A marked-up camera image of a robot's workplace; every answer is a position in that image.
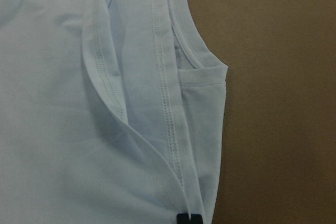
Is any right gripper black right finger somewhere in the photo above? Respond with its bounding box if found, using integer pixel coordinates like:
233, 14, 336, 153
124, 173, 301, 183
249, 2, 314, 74
191, 214, 203, 224

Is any light blue t-shirt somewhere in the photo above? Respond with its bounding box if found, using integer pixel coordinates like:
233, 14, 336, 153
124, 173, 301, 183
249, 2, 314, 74
1, 0, 228, 223

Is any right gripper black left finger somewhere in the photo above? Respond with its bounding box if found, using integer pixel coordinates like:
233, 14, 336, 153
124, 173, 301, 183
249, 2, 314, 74
176, 213, 190, 224

